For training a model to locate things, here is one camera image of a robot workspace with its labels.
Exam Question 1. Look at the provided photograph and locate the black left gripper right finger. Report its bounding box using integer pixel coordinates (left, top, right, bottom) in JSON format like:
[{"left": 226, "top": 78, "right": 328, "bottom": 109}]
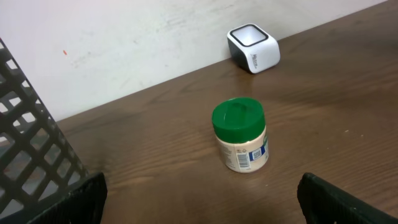
[{"left": 297, "top": 172, "right": 397, "bottom": 224}]

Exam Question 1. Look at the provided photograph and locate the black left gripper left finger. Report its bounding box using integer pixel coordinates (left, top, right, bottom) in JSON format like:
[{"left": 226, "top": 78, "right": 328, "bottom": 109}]
[{"left": 30, "top": 172, "right": 108, "bottom": 224}]

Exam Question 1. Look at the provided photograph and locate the grey plastic mesh basket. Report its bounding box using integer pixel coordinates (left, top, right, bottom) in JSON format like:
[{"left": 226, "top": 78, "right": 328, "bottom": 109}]
[{"left": 1, "top": 42, "right": 89, "bottom": 223}]

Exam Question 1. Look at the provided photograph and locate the green lid white jar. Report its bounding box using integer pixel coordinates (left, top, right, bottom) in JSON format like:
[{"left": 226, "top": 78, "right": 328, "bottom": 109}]
[{"left": 211, "top": 97, "right": 269, "bottom": 173}]

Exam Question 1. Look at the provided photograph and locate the white barcode scanner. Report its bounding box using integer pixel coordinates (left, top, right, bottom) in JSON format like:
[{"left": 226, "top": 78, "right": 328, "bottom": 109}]
[{"left": 227, "top": 24, "right": 280, "bottom": 74}]

